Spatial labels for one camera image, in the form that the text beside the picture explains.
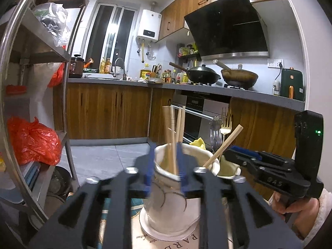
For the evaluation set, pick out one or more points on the dark red rice cooker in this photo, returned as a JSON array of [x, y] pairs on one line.
[[76, 67]]

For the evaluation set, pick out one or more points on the knife and scissors holder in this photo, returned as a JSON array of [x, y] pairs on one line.
[[156, 70]]

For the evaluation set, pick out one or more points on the stainless steel storage rack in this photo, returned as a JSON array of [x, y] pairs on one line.
[[39, 54]]

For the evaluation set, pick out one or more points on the black wok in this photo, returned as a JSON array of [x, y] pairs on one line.
[[202, 74]]

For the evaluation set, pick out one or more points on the yellow oil bottle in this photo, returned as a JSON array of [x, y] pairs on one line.
[[102, 67], [108, 66]]

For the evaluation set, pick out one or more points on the silver metal utensil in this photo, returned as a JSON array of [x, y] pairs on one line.
[[219, 141]]

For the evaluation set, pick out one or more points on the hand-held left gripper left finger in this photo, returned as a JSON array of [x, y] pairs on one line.
[[148, 171]]

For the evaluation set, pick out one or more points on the person's right hand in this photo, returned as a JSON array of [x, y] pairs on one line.
[[303, 212]]

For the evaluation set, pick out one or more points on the small white appliance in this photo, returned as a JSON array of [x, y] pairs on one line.
[[276, 88]]

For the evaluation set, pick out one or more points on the large red plastic bag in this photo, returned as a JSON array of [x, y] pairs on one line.
[[33, 142]]

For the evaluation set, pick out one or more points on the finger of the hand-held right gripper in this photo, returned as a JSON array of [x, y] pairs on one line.
[[246, 152], [241, 160]]

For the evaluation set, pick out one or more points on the wall spice shelf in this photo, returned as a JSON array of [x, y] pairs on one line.
[[188, 51]]

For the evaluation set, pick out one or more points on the row of condiment bottles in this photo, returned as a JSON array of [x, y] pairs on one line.
[[172, 77]]

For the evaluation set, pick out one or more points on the printed beige teal table mat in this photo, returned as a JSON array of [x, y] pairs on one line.
[[155, 244]]

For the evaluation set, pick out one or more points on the chrome kitchen faucet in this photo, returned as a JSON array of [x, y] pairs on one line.
[[122, 67]]

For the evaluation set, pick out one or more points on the person's right forearm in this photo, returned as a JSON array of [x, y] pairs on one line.
[[321, 212]]

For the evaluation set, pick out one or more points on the red box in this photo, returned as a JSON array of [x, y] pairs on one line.
[[15, 89]]

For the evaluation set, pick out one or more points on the yellow cooking oil jug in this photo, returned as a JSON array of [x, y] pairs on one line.
[[145, 74]]

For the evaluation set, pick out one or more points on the brown frying pan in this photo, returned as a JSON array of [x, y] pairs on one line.
[[241, 77]]

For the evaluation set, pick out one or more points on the green air fryer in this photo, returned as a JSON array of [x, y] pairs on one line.
[[291, 84]]

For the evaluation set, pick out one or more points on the black range hood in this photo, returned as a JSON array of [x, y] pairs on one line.
[[228, 28]]

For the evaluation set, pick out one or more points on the wooden lower kitchen cabinets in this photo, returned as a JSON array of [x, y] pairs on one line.
[[103, 109]]

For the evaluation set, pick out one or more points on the dark pots under rack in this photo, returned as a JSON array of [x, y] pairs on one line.
[[59, 184]]

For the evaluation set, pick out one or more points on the grey kitchen countertop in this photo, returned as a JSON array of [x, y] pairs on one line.
[[259, 93]]

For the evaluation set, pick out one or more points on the clear plastic bag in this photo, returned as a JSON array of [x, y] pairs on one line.
[[51, 20]]

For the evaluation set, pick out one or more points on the orange kitchen tool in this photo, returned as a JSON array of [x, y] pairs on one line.
[[88, 63]]

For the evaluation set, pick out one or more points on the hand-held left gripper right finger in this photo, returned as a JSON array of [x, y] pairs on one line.
[[184, 176]]

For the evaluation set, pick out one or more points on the white wall outlet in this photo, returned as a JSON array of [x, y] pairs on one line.
[[275, 63]]

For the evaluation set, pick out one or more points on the white floral ceramic utensil holder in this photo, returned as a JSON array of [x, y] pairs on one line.
[[166, 207]]

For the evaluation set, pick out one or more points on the wooden chopstick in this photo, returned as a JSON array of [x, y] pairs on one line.
[[228, 141]]

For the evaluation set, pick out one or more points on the built-in steel oven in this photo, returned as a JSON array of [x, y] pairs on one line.
[[194, 116]]

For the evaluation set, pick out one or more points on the white wall water heater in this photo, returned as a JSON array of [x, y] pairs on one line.
[[149, 26]]

